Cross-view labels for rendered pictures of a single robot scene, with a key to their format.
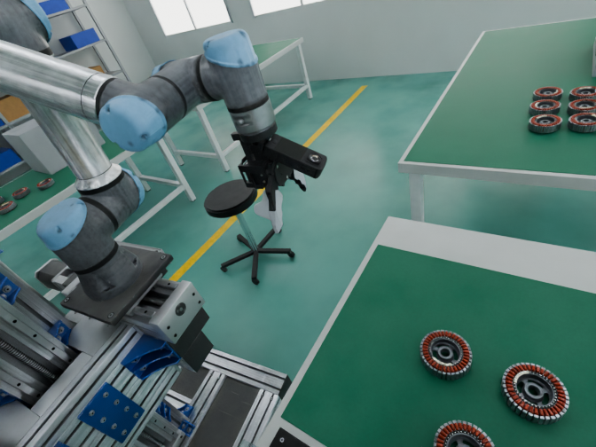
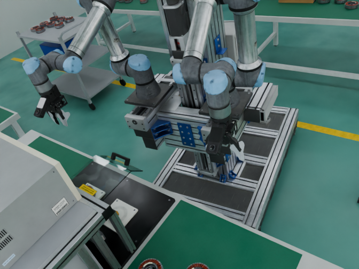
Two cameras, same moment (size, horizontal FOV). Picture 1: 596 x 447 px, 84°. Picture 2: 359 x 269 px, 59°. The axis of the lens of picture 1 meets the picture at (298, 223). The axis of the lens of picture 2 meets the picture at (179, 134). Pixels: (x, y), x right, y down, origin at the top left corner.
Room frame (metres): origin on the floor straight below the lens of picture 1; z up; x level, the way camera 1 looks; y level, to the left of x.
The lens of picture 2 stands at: (0.45, -0.85, 2.01)
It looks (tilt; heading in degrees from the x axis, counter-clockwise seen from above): 39 degrees down; 91
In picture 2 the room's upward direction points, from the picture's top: 15 degrees counter-clockwise
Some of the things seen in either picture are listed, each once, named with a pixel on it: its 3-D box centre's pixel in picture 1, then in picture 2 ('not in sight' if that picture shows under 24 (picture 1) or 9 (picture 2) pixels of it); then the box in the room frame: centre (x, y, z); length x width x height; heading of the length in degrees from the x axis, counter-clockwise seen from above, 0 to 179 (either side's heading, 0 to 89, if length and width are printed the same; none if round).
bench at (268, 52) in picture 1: (239, 101); not in sight; (4.15, 0.19, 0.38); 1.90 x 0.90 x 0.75; 135
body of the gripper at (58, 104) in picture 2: not in sight; (52, 99); (-0.12, 0.55, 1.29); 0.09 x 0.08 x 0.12; 53
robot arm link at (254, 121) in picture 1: (252, 117); (218, 109); (0.59, 0.02, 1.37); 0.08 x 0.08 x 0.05
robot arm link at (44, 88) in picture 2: not in sight; (43, 85); (-0.13, 0.55, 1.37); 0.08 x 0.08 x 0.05
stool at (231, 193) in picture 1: (247, 224); not in sight; (1.80, 0.33, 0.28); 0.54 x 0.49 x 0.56; 45
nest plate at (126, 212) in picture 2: not in sight; (117, 215); (0.03, 0.17, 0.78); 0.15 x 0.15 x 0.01; 45
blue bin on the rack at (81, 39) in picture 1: (79, 39); not in sight; (6.69, 2.40, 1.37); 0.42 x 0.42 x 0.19; 46
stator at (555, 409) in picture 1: (533, 392); not in sight; (0.23, -0.35, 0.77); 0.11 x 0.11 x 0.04
